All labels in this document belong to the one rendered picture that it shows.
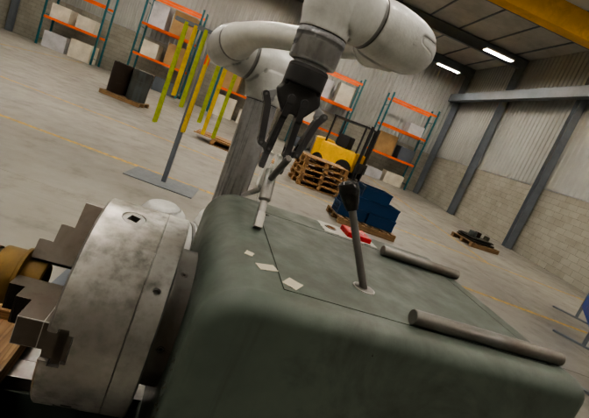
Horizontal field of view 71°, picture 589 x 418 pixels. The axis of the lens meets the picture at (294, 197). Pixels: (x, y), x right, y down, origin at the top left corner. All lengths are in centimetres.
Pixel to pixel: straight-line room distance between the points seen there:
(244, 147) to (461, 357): 89
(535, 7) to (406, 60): 1180
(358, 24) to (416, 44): 13
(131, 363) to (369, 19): 64
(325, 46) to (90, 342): 56
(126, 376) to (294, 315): 24
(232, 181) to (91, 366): 81
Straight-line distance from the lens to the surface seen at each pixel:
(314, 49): 73
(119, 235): 61
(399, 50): 82
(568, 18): 1304
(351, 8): 75
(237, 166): 129
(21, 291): 68
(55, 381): 64
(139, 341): 59
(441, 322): 63
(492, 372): 66
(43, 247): 74
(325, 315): 52
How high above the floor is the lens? 146
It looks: 10 degrees down
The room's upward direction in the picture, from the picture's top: 22 degrees clockwise
